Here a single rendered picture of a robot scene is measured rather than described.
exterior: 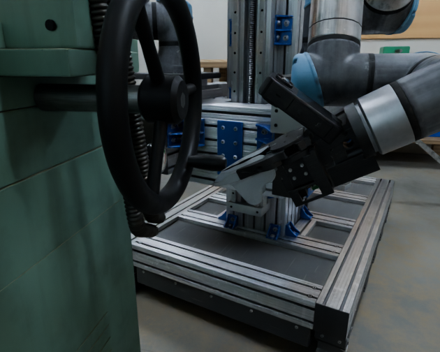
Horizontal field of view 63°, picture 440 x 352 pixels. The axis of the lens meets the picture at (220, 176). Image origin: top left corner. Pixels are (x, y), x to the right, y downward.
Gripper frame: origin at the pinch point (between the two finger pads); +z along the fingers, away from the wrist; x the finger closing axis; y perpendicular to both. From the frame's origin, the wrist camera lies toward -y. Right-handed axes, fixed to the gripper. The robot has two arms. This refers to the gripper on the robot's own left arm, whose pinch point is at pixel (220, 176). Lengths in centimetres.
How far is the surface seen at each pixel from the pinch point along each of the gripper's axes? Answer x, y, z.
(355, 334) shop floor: 53, 79, 8
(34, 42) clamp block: -9.0, -25.4, 8.3
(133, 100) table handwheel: -5.8, -14.5, 2.7
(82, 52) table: -8.2, -21.7, 4.1
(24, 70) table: -11.2, -22.9, 9.9
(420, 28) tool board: 328, 26, -99
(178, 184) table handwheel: -2.6, -2.0, 5.1
